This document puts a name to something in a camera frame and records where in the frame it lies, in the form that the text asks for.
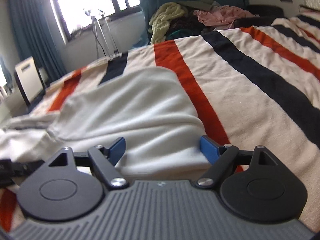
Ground white desk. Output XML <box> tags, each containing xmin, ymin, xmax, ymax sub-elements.
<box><xmin>0</xmin><ymin>97</ymin><xmax>28</xmax><ymax>121</ymax></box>

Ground olive garment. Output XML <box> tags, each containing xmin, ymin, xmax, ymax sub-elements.
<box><xmin>177</xmin><ymin>0</ymin><xmax>222</xmax><ymax>12</ymax></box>

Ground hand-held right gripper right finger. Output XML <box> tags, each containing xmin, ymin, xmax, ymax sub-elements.
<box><xmin>196</xmin><ymin>135</ymin><xmax>278</xmax><ymax>187</ymax></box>

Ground green garment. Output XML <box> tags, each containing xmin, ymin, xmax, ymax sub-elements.
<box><xmin>166</xmin><ymin>29</ymin><xmax>201</xmax><ymax>41</ymax></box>

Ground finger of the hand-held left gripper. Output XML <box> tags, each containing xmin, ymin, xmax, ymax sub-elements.
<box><xmin>11</xmin><ymin>161</ymin><xmax>44</xmax><ymax>175</ymax></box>

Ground white chair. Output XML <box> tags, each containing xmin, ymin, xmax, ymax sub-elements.
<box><xmin>14</xmin><ymin>56</ymin><xmax>47</xmax><ymax>108</ymax></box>

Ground dark framed window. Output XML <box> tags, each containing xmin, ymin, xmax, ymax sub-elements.
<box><xmin>46</xmin><ymin>0</ymin><xmax>142</xmax><ymax>43</ymax></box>

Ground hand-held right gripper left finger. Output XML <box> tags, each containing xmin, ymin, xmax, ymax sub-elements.
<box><xmin>47</xmin><ymin>137</ymin><xmax>130</xmax><ymax>187</ymax></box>

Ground striped blanket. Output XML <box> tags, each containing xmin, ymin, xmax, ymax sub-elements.
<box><xmin>0</xmin><ymin>11</ymin><xmax>320</xmax><ymax>233</ymax></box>

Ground dark patterned clothes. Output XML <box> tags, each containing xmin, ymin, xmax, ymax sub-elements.
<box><xmin>170</xmin><ymin>10</ymin><xmax>203</xmax><ymax>32</ymax></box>

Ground group of cosmetic bottles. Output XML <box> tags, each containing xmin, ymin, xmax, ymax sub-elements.
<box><xmin>0</xmin><ymin>84</ymin><xmax>13</xmax><ymax>101</ymax></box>

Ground white pants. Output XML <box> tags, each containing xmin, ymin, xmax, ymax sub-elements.
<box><xmin>0</xmin><ymin>66</ymin><xmax>211</xmax><ymax>173</ymax></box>

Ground yellow-green knitted blanket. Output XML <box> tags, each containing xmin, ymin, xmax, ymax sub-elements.
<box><xmin>149</xmin><ymin>2</ymin><xmax>186</xmax><ymax>44</ymax></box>

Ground black sofa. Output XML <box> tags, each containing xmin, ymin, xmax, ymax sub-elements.
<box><xmin>235</xmin><ymin>4</ymin><xmax>288</xmax><ymax>27</ymax></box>

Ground garment steamer stand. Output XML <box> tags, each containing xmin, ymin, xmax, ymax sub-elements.
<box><xmin>84</xmin><ymin>9</ymin><xmax>123</xmax><ymax>58</ymax></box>

